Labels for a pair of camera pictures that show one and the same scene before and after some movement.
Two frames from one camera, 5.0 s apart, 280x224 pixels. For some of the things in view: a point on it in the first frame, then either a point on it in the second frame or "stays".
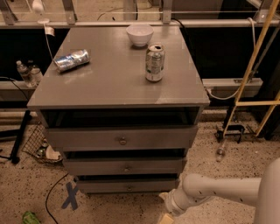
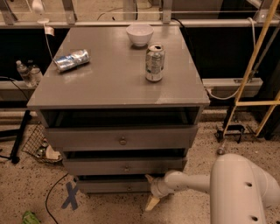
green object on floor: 30,217 stays
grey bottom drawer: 126,186 stays
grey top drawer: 122,138 stays
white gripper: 171,202 → 157,186
